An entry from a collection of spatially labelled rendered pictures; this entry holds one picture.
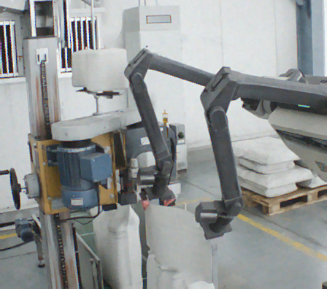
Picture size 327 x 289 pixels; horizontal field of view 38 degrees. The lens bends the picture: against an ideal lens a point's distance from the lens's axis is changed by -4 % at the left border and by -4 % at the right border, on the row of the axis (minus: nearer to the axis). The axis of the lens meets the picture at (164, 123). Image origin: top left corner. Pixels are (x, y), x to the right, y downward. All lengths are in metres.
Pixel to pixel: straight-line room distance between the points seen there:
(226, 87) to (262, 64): 6.23
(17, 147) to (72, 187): 2.93
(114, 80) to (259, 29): 5.73
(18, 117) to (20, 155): 0.38
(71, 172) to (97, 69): 0.40
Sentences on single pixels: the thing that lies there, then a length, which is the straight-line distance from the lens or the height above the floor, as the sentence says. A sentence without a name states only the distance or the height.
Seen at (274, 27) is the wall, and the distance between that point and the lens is 7.61.
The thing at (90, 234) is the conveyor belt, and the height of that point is 0.38.
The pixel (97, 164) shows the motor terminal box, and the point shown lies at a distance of 1.77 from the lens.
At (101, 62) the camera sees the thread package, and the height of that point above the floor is 1.64.
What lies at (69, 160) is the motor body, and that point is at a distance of 1.83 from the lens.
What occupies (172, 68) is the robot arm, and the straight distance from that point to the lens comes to 1.77.
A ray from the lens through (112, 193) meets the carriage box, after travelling 2.11.
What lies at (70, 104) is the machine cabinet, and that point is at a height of 1.15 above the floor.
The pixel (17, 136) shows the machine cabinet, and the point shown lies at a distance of 4.74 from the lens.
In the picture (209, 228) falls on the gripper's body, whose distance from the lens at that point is 1.66.
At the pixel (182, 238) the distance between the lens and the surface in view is 1.83.
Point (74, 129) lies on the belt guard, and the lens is 1.78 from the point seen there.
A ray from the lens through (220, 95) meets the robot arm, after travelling 1.24.
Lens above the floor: 1.70
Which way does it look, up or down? 9 degrees down
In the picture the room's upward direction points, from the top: 3 degrees counter-clockwise
